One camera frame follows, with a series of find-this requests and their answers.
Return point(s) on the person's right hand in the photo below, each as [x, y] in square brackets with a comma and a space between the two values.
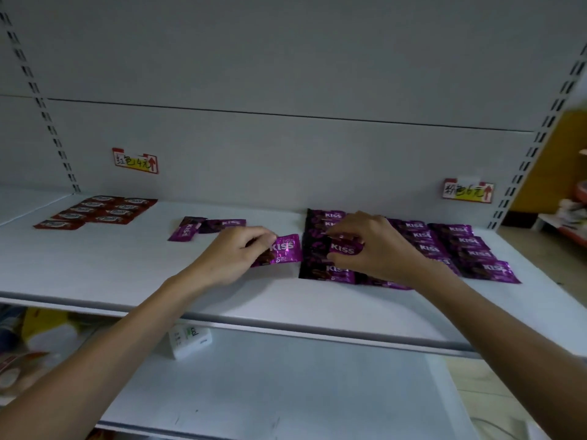
[383, 251]

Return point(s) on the person's left hand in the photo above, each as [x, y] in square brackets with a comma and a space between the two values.
[224, 256]

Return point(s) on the person's right thumb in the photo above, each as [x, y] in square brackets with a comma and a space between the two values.
[343, 260]

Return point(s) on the person's left thumb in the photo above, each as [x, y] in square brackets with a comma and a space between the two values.
[263, 246]

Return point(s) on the dark purple chocolate packet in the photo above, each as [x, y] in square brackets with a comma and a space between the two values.
[345, 248]

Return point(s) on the shiny purple chocolate packet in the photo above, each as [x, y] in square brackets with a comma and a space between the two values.
[286, 251]

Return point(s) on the person's left forearm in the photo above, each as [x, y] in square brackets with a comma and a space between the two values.
[91, 357]

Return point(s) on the person's right forearm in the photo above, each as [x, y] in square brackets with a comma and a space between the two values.
[504, 343]

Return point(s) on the small white box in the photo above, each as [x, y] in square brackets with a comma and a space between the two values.
[189, 341]

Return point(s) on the white shelf board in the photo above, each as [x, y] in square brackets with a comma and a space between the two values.
[137, 265]
[284, 384]

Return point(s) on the rows of purple packets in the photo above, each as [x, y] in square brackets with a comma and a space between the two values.
[477, 256]

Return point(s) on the white lower shelf board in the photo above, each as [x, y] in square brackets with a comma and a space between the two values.
[284, 384]

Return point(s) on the pink and yellow price tag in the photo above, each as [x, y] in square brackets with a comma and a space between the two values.
[467, 191]

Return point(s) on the red and yellow price tag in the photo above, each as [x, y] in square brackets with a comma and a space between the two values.
[135, 161]

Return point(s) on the rows of red packets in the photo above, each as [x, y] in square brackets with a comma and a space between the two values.
[98, 210]

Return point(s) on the slotted shelf upright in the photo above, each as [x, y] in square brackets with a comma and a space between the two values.
[536, 141]
[43, 109]

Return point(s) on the yellow bag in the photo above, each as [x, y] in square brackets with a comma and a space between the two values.
[41, 323]

